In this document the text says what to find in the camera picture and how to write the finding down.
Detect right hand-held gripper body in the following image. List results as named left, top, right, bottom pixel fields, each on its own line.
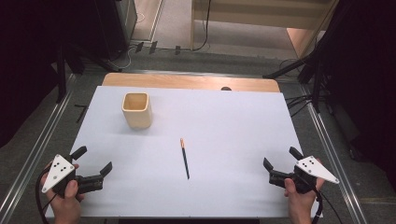
left=268, top=155, right=341, bottom=195

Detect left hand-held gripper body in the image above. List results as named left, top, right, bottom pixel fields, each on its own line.
left=41, top=153, right=105, bottom=199

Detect square wooden pen holder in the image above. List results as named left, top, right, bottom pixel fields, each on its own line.
left=120, top=91, right=153, bottom=131

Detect striped pencil with orange end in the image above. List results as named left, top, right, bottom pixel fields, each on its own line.
left=179, top=137, right=191, bottom=181

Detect person's left hand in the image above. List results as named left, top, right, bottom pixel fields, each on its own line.
left=39, top=162, right=86, bottom=224

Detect person's right hand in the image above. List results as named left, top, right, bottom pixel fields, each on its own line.
left=283, top=158, right=327, bottom=224

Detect white table sheet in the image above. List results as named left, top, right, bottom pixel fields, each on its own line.
left=45, top=85, right=324, bottom=219

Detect black metal stand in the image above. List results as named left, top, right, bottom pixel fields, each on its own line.
left=55, top=43, right=123, bottom=105

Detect black tripod stand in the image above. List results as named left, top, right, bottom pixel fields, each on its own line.
left=262, top=6, right=349, bottom=115

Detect black cabinet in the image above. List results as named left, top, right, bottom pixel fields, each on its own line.
left=92, top=0, right=138, bottom=62

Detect light wooden shelf unit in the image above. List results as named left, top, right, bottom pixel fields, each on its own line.
left=190, top=0, right=341, bottom=60

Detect metal floor rail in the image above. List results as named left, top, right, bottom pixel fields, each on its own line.
left=299, top=83, right=369, bottom=224
left=0, top=74, right=78, bottom=224

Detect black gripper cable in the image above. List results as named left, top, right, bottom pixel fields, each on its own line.
left=35, top=165, right=59, bottom=224
left=306, top=175, right=344, bottom=224

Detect black floor cables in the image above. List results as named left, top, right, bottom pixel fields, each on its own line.
left=283, top=92, right=316, bottom=119

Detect white floor cable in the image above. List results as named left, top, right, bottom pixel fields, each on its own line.
left=106, top=45, right=138, bottom=71

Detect black hanging cable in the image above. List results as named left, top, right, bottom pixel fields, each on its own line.
left=191, top=0, right=213, bottom=52

